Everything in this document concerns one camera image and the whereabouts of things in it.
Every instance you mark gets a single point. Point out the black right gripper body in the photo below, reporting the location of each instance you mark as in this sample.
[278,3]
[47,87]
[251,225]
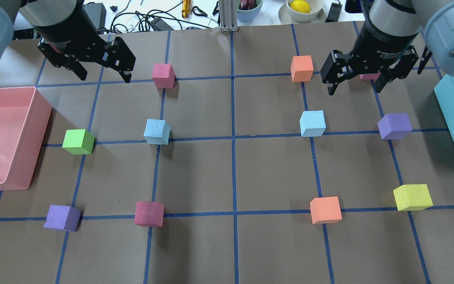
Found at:
[380,44]

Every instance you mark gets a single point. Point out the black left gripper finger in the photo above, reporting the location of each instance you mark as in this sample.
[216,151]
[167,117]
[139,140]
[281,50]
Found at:
[73,63]
[120,58]

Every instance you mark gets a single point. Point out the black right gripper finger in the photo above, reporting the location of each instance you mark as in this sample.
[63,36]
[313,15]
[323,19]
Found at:
[336,69]
[387,74]

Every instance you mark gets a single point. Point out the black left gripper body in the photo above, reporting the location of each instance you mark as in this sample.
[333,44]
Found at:
[64,36]

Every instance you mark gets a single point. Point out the light blue block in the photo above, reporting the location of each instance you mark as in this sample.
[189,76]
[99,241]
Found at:
[157,132]
[312,123]

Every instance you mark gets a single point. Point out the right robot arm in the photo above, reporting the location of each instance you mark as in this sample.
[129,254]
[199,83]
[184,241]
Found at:
[395,35]

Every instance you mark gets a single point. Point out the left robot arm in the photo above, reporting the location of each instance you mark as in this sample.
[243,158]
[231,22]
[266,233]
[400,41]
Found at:
[8,12]

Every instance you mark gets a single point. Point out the pink block far right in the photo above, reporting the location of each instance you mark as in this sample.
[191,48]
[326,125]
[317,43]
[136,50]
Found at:
[371,76]

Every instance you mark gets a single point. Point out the pink block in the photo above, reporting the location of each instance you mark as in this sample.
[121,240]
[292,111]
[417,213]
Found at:
[163,76]
[371,76]

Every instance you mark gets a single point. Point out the black power brick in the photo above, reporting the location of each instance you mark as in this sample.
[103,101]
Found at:
[96,11]

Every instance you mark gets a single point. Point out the orange block far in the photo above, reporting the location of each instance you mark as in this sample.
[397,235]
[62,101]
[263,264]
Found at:
[302,68]

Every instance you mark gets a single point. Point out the orange block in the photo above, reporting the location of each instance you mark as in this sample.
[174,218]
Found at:
[325,210]
[302,68]

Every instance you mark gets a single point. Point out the pink block far left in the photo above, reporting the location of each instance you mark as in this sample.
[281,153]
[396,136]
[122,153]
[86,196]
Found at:
[163,76]

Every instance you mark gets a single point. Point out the purple block right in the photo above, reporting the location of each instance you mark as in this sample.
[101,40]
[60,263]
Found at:
[394,126]

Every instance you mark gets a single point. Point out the purple block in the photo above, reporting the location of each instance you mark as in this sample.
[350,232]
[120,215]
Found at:
[394,126]
[62,218]

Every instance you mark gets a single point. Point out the black power adapter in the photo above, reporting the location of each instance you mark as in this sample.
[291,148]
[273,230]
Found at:
[334,12]

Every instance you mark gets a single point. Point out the yellow lemon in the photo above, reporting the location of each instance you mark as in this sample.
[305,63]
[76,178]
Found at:
[300,6]

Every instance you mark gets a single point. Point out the beige bowl with lemon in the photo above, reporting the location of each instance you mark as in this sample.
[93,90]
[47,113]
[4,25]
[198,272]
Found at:
[288,16]

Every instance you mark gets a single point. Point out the green foam block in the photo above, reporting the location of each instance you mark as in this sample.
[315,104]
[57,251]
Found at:
[78,142]

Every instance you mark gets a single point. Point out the pink plastic bin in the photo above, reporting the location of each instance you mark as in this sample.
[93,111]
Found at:
[24,116]

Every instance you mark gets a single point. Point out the black scissors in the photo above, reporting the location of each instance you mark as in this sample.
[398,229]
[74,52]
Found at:
[200,13]

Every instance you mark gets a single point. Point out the green bowl with fruit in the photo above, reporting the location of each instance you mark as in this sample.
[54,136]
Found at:
[247,10]

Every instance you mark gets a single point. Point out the yellow foam block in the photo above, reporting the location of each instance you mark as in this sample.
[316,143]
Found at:
[412,197]

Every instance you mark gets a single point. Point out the orange block near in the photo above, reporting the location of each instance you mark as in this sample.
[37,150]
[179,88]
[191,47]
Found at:
[325,210]

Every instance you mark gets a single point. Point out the purple block left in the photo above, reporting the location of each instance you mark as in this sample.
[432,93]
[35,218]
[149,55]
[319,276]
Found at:
[62,218]

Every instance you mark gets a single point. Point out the magenta block near left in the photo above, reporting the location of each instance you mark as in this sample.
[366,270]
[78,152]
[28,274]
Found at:
[149,214]

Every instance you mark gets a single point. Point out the aluminium frame post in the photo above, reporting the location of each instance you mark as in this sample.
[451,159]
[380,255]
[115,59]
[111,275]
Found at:
[228,16]

